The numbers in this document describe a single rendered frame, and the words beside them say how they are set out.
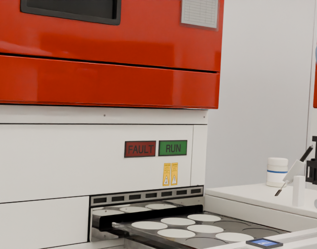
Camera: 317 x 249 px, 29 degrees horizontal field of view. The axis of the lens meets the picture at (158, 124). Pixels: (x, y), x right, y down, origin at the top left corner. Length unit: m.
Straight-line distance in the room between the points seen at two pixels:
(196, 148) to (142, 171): 0.23
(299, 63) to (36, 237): 3.54
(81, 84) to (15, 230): 0.41
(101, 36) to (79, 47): 0.08
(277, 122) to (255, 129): 0.25
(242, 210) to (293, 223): 0.19
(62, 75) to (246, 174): 3.05
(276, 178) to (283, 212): 0.35
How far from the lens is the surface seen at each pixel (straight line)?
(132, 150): 1.79
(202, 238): 1.62
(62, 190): 1.67
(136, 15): 1.73
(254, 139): 4.52
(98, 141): 1.72
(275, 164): 2.15
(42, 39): 1.55
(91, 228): 1.74
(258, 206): 1.87
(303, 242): 1.40
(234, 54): 4.32
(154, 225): 1.74
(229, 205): 1.95
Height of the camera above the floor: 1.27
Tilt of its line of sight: 3 degrees down
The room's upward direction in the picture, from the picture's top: 3 degrees clockwise
